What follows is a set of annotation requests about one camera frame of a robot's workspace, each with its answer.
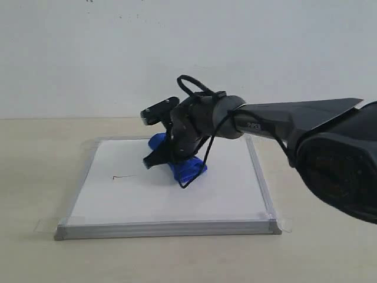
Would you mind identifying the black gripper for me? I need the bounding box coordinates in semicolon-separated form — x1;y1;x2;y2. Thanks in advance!
143;100;214;169

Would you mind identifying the blue microfibre cloth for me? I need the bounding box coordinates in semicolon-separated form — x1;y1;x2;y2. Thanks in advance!
148;133;204;183

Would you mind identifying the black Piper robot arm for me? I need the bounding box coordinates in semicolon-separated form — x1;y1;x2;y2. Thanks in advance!
140;91;376;223

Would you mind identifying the clear tape front left corner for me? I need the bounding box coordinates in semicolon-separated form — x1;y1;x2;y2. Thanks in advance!
33;216;85;234

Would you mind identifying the clear tape corner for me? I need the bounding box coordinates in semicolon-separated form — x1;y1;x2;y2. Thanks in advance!
33;216;85;234
269;218;293;235

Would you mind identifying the clear tape front right corner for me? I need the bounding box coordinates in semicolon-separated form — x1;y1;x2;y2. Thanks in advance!
269;218;293;235

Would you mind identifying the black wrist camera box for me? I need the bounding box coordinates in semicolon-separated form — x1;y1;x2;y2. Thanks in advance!
140;97;180;126

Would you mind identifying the white board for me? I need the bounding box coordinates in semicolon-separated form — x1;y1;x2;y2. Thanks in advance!
55;137;282;241

